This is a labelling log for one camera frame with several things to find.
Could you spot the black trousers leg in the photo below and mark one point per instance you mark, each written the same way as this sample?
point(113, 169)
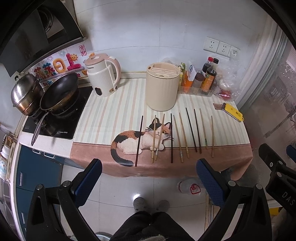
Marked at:
point(145, 226)

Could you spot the grey slipper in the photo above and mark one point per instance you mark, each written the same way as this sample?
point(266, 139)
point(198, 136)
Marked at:
point(163, 206)
point(140, 204)

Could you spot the orange label sauce bottle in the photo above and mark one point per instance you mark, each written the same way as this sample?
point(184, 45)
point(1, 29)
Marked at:
point(209, 79)

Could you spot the brown lid spice jar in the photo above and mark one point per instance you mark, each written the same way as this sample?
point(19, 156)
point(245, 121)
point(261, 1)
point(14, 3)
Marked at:
point(199, 78)

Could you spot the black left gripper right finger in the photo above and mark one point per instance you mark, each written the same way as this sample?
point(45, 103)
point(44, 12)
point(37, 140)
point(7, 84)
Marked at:
point(214, 183)

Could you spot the stainless steel pot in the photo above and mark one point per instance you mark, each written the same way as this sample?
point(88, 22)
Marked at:
point(26, 94)

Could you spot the pink white electric kettle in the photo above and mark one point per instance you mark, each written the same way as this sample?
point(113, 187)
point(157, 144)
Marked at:
point(104, 73)

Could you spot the black induction cooktop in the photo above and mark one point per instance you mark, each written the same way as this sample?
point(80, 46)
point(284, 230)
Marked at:
point(61, 123)

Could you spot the colourful wall stickers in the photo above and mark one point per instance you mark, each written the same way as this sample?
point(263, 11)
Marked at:
point(68, 59)

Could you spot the white blue seasoning packet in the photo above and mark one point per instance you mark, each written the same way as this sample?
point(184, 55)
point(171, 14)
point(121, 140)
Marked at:
point(191, 71)

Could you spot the dark brown chopstick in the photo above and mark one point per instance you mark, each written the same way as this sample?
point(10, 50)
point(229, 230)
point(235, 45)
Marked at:
point(198, 132)

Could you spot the orange snack packet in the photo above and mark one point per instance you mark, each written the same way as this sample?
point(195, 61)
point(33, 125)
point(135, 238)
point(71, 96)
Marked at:
point(185, 82)

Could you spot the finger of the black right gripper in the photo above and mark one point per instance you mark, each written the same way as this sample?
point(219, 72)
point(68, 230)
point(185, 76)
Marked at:
point(269, 156)
point(291, 152)

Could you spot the black cap sauce bottle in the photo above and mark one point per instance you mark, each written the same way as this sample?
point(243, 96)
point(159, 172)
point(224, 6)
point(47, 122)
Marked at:
point(215, 64)

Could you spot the dark red-brown chopstick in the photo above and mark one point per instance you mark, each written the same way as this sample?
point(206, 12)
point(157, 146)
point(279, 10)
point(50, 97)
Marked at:
point(138, 144)

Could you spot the blue kitchen cabinet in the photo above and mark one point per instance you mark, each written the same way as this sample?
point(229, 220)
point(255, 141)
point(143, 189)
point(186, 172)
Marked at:
point(34, 167)

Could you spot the cat pattern striped table mat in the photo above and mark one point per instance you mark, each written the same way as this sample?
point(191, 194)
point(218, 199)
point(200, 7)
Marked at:
point(132, 139)

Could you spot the yellow utility knife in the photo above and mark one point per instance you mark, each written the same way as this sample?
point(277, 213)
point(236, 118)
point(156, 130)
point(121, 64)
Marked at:
point(233, 112)

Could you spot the plastic water bottle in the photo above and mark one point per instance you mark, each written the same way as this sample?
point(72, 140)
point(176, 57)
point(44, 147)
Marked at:
point(190, 186)

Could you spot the grey right slipper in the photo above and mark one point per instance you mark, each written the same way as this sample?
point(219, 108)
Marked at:
point(163, 206)

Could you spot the clear plastic condiment tray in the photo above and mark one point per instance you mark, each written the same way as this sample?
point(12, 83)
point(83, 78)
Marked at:
point(197, 91)

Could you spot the brown small card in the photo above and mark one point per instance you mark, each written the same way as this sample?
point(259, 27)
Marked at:
point(218, 106)

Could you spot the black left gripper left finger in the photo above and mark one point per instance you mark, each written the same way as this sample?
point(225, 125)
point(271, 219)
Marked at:
point(85, 181)

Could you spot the clear plastic bag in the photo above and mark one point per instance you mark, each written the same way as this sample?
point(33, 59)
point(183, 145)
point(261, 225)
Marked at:
point(228, 79)

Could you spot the red cap soy sauce bottle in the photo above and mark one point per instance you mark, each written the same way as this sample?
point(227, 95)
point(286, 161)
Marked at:
point(207, 65)

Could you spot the black frying pan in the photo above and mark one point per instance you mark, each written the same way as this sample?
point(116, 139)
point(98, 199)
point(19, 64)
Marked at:
point(58, 98)

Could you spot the beige cylindrical utensil holder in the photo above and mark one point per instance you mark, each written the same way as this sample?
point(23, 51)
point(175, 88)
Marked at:
point(161, 86)

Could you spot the black chopstick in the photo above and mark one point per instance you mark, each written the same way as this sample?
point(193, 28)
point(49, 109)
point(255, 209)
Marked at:
point(191, 129)
point(171, 131)

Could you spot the grey left slipper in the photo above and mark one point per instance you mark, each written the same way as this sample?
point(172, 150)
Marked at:
point(140, 204)

